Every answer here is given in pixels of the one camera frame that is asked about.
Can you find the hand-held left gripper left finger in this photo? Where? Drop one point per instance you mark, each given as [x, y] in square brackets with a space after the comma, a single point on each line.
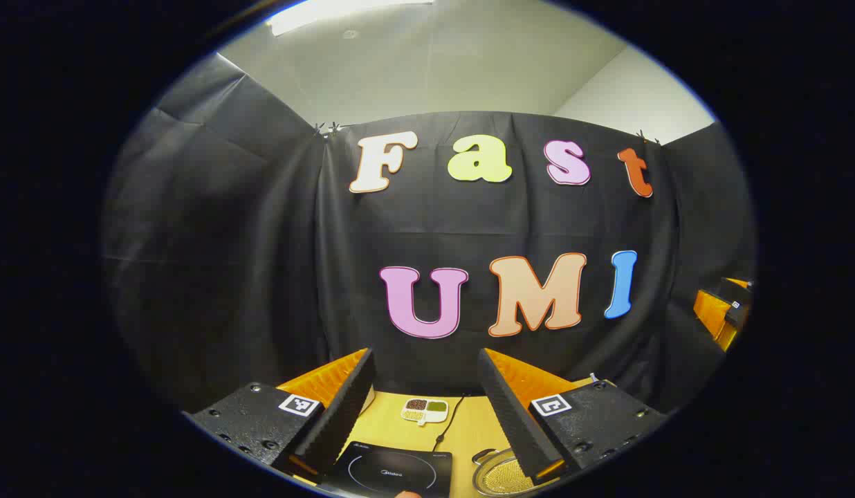
[334, 422]

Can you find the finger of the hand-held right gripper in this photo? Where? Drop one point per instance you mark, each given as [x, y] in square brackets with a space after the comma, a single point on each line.
[714, 315]

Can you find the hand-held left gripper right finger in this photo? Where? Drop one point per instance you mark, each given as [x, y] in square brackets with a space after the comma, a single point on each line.
[514, 422]

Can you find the stainless steel pot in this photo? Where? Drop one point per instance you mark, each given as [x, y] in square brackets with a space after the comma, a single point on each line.
[493, 477]

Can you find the black induction cooktop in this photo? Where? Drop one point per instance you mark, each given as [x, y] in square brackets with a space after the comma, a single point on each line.
[393, 470]

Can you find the white divided dish of beans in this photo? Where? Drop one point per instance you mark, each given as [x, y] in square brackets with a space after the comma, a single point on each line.
[424, 410]

